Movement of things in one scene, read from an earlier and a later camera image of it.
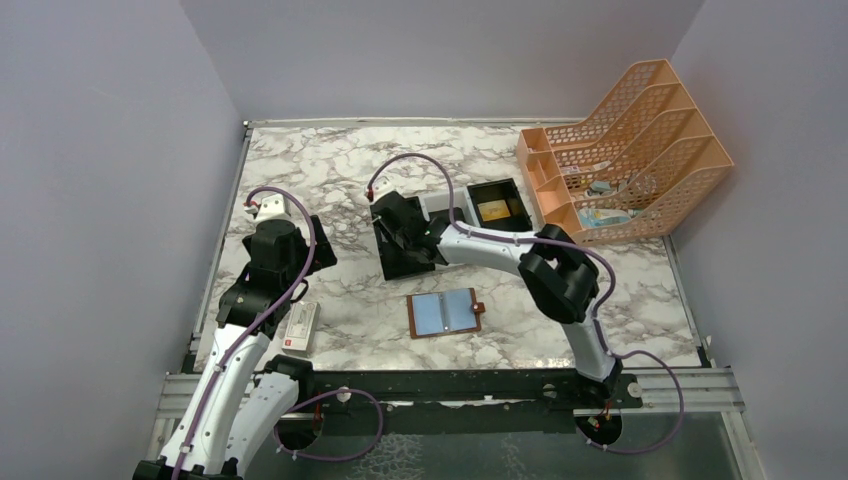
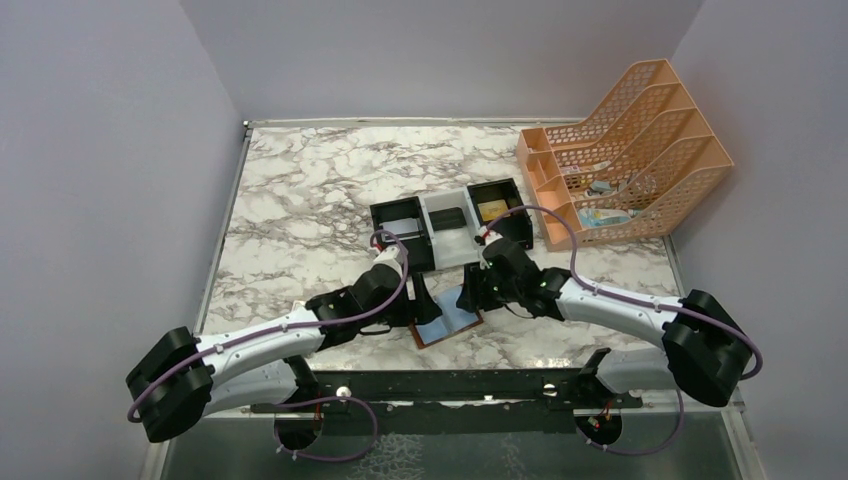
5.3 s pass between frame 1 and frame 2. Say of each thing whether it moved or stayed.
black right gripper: moved
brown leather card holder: stayed
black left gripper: moved
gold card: stayed
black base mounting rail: stayed
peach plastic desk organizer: stayed
